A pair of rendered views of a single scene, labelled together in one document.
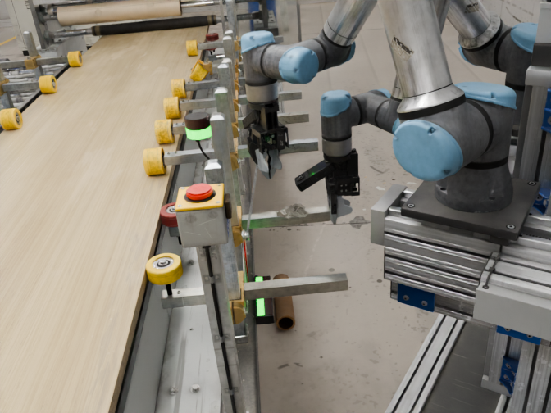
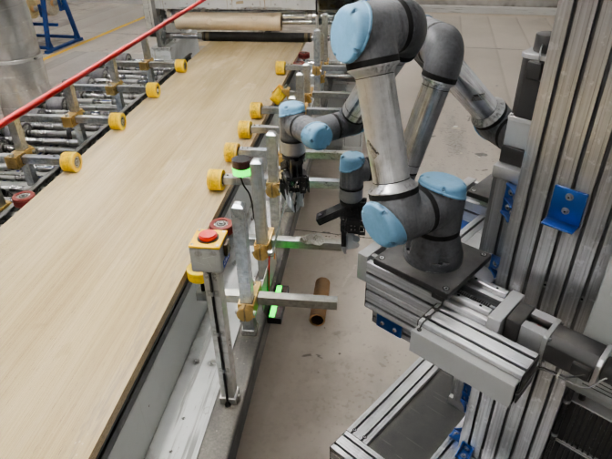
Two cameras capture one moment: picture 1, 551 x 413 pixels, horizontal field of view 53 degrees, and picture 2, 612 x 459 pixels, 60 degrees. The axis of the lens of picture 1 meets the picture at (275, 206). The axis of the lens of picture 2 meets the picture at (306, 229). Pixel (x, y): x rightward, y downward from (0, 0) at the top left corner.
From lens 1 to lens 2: 0.40 m
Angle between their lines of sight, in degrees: 8
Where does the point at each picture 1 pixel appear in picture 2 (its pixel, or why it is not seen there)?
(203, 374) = not seen: hidden behind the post
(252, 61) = (284, 126)
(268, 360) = (296, 348)
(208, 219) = (209, 255)
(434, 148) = (384, 226)
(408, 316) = not seen: hidden behind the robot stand
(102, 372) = (137, 341)
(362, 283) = not seen: hidden behind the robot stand
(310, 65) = (324, 137)
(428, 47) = (390, 151)
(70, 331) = (123, 308)
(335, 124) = (349, 179)
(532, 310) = (445, 352)
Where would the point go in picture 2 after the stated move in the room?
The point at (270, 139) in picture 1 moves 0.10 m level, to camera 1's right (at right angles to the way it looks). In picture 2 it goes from (294, 184) to (327, 186)
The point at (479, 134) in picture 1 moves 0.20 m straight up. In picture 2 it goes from (424, 219) to (434, 137)
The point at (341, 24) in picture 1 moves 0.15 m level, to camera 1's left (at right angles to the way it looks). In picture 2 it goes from (353, 107) to (298, 106)
